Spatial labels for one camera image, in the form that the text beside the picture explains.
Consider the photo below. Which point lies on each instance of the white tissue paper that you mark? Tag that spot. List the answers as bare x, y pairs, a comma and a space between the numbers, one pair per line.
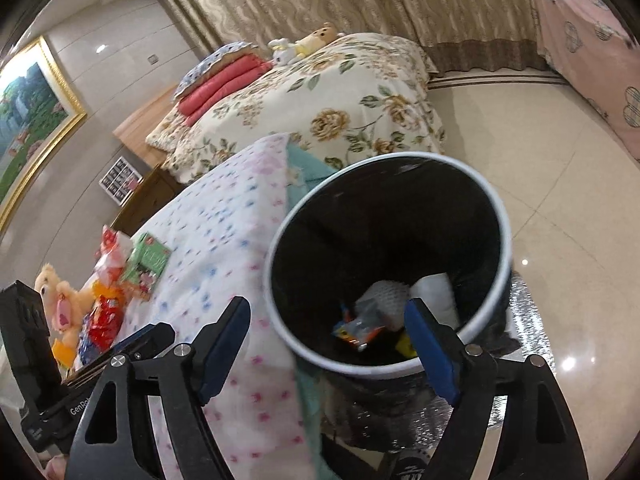
435, 295

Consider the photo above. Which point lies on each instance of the white plush rabbit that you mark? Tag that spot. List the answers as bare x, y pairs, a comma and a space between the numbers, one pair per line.
282, 52

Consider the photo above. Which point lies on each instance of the silver foil mat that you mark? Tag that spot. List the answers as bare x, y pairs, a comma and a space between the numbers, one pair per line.
525, 320

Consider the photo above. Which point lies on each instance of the pink printed furniture cover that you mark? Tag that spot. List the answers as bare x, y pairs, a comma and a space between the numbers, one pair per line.
585, 45

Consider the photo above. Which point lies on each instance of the white photo frame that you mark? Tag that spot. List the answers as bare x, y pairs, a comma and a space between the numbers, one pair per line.
120, 180

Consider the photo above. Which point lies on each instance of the blue snack packet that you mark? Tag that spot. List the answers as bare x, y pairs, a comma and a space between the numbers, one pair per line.
89, 349

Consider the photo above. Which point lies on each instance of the gold framed landscape painting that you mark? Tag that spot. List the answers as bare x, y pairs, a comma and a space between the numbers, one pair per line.
30, 110

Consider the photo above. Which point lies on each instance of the colourful snack wrapper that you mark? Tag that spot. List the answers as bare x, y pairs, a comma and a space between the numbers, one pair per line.
357, 332

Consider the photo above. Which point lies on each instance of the dotted ruffled pillow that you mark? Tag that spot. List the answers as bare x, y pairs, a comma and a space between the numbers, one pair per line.
220, 55

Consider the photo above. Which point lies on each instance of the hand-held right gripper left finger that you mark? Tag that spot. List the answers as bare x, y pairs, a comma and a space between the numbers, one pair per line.
227, 345

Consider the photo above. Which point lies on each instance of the brown wooden nightstand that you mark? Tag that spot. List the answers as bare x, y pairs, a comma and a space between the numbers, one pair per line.
145, 200

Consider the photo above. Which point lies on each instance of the red folded blanket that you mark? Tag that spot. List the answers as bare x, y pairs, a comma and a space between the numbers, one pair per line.
220, 85

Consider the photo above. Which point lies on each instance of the white dotted blanket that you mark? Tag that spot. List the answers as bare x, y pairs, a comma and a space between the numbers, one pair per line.
210, 240

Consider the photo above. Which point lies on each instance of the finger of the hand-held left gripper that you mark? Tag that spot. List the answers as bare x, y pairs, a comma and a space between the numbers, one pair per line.
150, 337

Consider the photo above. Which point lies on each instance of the tan teddy bear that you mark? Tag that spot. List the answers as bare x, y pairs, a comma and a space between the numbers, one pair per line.
65, 305

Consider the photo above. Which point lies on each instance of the yellow plush doll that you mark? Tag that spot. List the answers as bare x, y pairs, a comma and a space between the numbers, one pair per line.
317, 37

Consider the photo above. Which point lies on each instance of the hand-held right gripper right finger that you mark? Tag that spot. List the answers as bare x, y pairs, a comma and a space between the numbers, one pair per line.
430, 350

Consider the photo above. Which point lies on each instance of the floral quilt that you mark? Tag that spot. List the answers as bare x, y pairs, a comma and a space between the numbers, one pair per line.
325, 90

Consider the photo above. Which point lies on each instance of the light wooden headboard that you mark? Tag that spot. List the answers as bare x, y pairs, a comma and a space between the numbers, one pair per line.
142, 125

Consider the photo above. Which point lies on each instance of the green packet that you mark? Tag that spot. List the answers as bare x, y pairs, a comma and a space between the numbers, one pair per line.
150, 260

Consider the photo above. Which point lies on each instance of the yellow snack packet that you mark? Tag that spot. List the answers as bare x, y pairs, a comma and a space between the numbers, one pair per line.
64, 352

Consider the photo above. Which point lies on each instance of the small yellow wrapper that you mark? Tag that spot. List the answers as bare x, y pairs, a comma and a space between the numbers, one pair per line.
405, 346

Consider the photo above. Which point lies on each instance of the white red snack packet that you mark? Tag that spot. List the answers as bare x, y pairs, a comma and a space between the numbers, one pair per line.
112, 255

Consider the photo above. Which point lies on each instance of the black white-rimmed trash bin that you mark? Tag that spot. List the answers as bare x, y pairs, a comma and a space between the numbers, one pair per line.
375, 220

